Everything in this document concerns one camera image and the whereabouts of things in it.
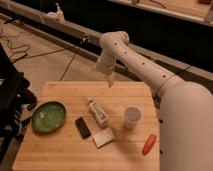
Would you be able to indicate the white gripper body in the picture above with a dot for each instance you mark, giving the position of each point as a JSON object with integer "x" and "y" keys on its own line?
{"x": 106, "y": 64}

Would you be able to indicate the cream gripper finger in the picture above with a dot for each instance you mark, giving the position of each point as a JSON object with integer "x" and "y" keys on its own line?
{"x": 94, "y": 68}
{"x": 110, "y": 80}

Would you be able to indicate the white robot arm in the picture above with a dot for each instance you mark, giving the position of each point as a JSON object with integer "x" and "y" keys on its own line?
{"x": 186, "y": 108}

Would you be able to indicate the white plastic cup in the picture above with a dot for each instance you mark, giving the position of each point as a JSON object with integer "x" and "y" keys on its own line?
{"x": 132, "y": 115}

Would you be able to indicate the white sponge block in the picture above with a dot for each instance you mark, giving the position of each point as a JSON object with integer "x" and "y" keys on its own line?
{"x": 103, "y": 137}

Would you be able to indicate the black rectangular block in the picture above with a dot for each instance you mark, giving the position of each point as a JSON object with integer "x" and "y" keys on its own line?
{"x": 82, "y": 128}

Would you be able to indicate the white object on ledge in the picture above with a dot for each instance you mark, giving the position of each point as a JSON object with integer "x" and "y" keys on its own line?
{"x": 58, "y": 15}

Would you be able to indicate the green bowl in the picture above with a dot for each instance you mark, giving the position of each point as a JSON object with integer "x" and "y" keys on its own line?
{"x": 48, "y": 117}

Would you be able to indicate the orange carrot toy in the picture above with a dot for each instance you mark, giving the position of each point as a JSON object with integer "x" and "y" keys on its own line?
{"x": 149, "y": 144}

